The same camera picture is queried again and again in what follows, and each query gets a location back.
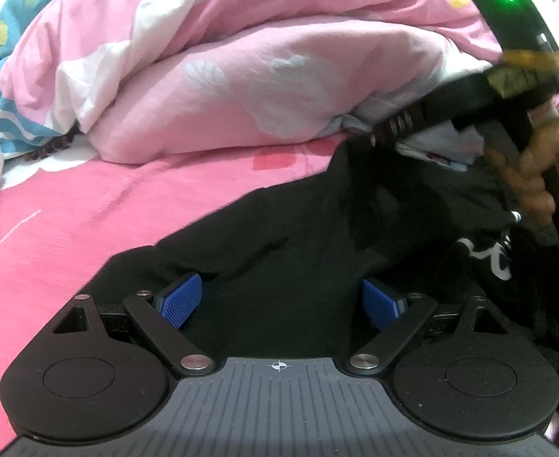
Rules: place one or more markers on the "black t-shirt with white print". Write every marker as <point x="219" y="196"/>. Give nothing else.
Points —
<point x="284" y="228"/>

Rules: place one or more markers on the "pink floral duvet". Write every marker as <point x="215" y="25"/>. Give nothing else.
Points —
<point x="212" y="57"/>

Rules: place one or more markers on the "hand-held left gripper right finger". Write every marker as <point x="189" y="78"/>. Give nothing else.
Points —
<point x="381" y="304"/>

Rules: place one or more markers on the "person's right hand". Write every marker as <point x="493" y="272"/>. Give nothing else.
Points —
<point x="527" y="185"/>

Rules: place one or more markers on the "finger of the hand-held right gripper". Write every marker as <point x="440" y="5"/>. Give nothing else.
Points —
<point x="401" y="126"/>

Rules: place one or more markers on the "pink plush bed blanket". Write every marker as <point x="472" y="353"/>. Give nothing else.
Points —
<point x="69" y="209"/>

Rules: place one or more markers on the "blue patterned quilt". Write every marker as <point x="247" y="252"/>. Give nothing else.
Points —
<point x="22" y="9"/>

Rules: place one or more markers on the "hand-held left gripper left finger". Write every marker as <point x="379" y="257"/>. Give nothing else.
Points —
<point x="179" y="297"/>

